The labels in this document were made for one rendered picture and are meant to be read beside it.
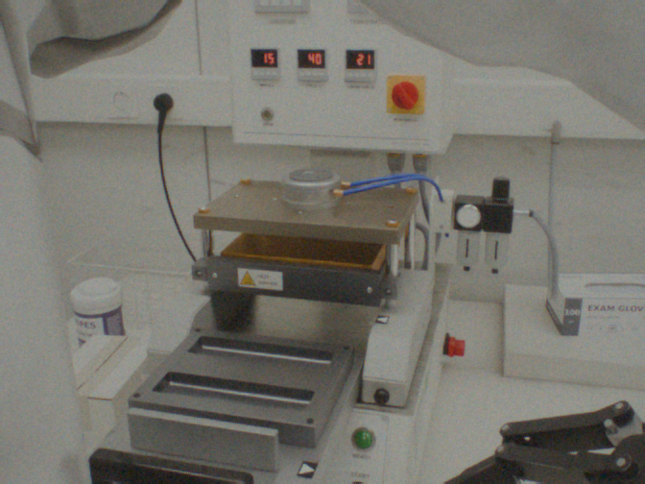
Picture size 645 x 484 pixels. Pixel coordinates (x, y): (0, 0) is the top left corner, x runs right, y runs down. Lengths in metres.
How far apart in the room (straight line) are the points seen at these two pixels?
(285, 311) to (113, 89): 0.72
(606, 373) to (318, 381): 0.64
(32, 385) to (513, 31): 0.23
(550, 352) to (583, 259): 0.32
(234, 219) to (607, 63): 0.60
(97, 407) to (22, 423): 0.85
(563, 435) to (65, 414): 0.35
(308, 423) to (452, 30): 0.47
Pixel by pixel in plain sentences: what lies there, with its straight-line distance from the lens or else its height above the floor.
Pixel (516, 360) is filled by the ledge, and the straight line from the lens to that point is 1.27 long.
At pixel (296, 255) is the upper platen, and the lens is 0.93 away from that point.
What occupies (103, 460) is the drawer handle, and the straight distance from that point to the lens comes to 0.67.
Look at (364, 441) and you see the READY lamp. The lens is 0.85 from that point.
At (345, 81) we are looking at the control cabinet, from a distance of 1.06.
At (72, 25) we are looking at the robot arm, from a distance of 0.34.
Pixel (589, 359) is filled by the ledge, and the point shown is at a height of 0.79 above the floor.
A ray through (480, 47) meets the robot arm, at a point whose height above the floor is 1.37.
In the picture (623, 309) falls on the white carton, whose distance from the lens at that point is 1.35.
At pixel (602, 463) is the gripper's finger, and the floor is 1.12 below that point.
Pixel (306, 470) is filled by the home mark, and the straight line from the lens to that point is 0.69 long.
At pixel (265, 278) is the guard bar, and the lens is 0.92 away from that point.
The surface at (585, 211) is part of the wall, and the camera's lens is 1.51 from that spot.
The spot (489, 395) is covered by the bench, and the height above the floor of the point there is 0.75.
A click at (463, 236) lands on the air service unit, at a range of 1.08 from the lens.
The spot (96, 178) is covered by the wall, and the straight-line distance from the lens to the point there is 1.73.
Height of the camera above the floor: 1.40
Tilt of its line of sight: 20 degrees down
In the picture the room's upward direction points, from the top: 1 degrees counter-clockwise
